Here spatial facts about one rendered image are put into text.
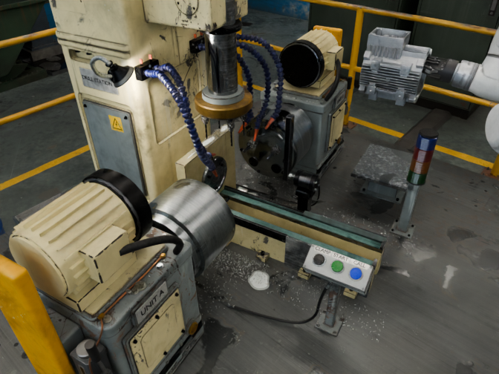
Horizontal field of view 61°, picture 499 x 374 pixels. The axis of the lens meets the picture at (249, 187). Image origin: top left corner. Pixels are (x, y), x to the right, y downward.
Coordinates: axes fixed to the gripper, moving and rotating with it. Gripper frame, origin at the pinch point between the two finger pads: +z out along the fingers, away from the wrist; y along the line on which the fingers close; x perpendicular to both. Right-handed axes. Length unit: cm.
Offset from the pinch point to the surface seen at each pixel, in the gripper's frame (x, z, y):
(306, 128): 29.5, 20.9, 17.9
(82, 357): 31, 22, 128
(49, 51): 181, 449, -190
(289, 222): 49, 10, 48
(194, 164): 30, 42, 62
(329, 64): 13.4, 25.2, -7.6
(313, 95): 22.7, 25.5, 3.3
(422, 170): 25.3, -23.5, 23.8
